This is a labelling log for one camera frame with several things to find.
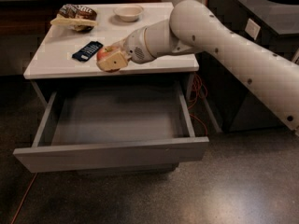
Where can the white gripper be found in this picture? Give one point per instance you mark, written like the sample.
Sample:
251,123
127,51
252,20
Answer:
135,47

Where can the grey top drawer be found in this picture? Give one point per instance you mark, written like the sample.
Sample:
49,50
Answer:
114,127

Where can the red apple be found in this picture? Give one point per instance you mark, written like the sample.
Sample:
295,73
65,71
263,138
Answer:
105,52

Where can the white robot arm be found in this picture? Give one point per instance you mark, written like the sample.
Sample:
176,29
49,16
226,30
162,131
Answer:
192,28

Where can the grey drawer cabinet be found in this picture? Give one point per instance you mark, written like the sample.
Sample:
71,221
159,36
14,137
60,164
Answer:
53,68

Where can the dark blue snack bar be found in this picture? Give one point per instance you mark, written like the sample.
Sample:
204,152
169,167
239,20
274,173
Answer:
85,54

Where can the white bowl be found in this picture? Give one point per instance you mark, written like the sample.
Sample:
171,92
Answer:
129,13

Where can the brown chip bag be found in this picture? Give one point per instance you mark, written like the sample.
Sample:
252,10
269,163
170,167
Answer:
77,17

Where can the black waste bin cabinet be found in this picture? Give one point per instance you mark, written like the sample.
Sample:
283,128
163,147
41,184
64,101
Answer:
272,24

